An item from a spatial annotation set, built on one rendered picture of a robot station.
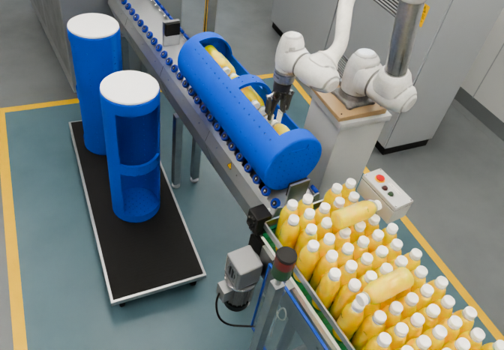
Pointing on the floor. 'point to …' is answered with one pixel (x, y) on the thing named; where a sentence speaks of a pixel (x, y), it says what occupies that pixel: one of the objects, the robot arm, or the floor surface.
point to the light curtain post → (211, 1)
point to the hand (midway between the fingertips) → (274, 118)
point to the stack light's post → (274, 294)
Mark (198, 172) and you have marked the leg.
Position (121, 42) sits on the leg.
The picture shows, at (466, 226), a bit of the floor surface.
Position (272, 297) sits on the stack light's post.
